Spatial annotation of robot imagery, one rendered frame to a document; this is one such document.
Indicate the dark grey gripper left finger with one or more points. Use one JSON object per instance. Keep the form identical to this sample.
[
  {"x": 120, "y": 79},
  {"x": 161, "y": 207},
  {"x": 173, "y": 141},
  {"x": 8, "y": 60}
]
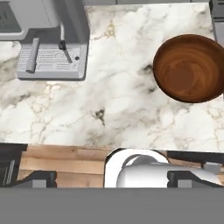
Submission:
[{"x": 43, "y": 177}]

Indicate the grey espresso machine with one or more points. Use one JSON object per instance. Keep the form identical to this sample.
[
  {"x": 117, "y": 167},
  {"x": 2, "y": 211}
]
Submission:
[{"x": 49, "y": 35}]

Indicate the brown wooden bowl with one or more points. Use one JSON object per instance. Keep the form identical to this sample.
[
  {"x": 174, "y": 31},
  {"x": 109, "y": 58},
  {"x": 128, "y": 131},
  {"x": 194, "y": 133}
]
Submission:
[{"x": 189, "y": 70}]

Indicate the grey appliance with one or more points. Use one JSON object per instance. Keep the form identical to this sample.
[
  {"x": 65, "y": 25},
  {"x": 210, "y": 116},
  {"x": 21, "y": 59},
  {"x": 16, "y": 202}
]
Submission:
[{"x": 218, "y": 20}]

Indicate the white round object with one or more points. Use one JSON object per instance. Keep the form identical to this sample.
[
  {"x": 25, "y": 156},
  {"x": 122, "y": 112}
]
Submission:
[{"x": 137, "y": 172}]

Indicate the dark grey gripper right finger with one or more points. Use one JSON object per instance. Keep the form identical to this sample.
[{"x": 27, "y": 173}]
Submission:
[{"x": 178, "y": 176}]

